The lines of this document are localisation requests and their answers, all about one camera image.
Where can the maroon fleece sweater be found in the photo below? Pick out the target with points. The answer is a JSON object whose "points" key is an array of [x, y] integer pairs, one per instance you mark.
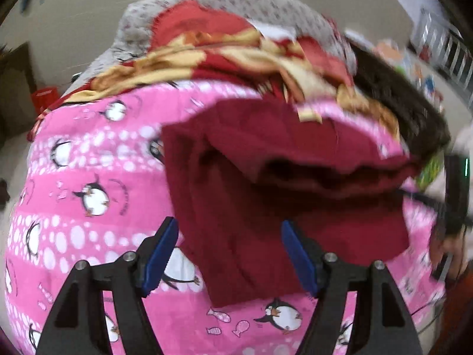
{"points": [[240, 210]]}

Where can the dark brown headboard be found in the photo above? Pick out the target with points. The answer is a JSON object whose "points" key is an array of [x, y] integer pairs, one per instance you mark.
{"points": [[399, 96]]}

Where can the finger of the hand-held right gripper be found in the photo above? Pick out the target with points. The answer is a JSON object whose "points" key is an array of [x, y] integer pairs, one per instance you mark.
{"points": [[425, 200]]}

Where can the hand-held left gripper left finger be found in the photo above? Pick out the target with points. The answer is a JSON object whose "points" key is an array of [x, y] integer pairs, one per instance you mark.
{"points": [[160, 259]]}

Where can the green printed bag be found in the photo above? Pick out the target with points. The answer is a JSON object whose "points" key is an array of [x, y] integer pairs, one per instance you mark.
{"points": [[430, 170]]}

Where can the red box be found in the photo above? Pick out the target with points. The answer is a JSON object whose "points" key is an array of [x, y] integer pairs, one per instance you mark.
{"points": [[44, 100]]}

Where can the pink penguin print blanket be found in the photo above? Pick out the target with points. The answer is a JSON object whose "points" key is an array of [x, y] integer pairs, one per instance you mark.
{"points": [[92, 162]]}

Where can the red ruffled heart pillow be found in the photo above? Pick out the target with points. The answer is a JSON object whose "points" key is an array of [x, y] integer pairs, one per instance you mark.
{"points": [[192, 20]]}

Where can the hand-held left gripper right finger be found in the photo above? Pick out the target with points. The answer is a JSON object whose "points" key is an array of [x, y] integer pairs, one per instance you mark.
{"points": [[299, 259]]}

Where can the dark wooden table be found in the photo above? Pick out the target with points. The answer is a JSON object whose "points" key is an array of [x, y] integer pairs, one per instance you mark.
{"points": [[18, 81]]}

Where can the white barred window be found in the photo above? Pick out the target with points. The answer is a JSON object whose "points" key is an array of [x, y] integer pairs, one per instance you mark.
{"points": [[447, 48]]}

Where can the red and yellow blanket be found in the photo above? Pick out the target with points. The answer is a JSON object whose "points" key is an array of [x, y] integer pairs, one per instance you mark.
{"points": [[207, 55]]}

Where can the person's right hand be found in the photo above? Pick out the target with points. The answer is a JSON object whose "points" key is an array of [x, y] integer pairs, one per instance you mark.
{"points": [[452, 246]]}

